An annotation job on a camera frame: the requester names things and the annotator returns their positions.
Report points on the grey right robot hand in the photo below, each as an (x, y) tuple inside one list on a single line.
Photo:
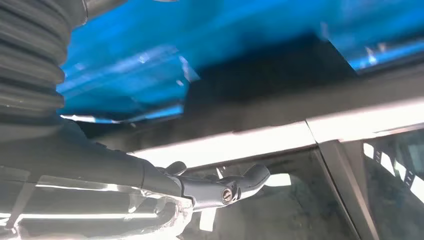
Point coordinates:
[(82, 185)]

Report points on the blue metal shelf rack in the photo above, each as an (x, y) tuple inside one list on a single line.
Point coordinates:
[(132, 49)]

